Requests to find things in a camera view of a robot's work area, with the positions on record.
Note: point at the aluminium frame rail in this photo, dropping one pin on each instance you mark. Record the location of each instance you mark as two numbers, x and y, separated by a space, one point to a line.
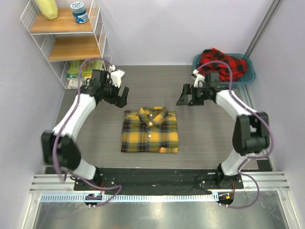
275 4

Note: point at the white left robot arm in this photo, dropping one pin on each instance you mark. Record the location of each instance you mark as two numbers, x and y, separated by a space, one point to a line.
61 141

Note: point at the white wire shelf rack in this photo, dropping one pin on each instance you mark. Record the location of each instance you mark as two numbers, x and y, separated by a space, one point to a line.
62 40

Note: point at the green picture book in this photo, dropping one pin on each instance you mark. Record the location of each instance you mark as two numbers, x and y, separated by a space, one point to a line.
88 67

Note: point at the blue lidded jar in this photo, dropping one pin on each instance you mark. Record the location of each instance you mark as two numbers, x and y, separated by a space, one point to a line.
79 12

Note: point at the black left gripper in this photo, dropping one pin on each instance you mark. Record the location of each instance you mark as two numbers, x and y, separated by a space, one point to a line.
121 101

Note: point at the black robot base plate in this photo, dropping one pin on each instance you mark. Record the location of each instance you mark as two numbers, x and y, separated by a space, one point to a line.
167 182

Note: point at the yellow plastic bottle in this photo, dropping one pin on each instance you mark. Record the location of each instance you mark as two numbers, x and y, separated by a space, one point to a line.
48 8

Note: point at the yellow plaid long sleeve shirt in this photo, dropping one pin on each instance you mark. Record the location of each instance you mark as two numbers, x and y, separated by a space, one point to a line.
149 130

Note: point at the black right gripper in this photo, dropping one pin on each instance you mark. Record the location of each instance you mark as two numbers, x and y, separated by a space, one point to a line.
188 89

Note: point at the stack of books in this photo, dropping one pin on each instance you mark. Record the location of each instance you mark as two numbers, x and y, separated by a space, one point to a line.
88 78

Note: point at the teal plastic basket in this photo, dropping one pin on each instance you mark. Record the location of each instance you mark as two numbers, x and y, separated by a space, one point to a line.
248 77

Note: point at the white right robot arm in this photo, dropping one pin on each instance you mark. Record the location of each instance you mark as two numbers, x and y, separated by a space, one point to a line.
251 130

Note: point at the white slotted cable duct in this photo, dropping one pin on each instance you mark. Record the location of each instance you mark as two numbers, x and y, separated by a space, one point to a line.
95 197

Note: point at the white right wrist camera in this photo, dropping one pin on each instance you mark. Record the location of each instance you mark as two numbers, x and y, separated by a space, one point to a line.
198 79

